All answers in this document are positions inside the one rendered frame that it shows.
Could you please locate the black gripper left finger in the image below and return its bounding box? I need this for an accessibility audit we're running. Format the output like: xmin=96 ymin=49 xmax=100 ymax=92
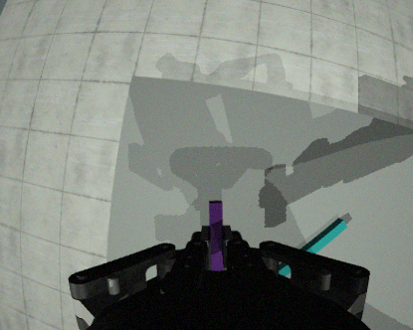
xmin=69 ymin=226 xmax=211 ymax=330

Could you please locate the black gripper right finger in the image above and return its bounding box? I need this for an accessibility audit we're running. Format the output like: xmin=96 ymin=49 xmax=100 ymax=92
xmin=222 ymin=226 xmax=370 ymax=320

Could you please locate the turquoise rod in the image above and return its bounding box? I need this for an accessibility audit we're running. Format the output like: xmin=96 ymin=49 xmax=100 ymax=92
xmin=279 ymin=219 xmax=347 ymax=276

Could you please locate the dark purple rod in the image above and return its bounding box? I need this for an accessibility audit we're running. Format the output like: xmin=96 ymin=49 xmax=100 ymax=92
xmin=209 ymin=201 xmax=223 ymax=270

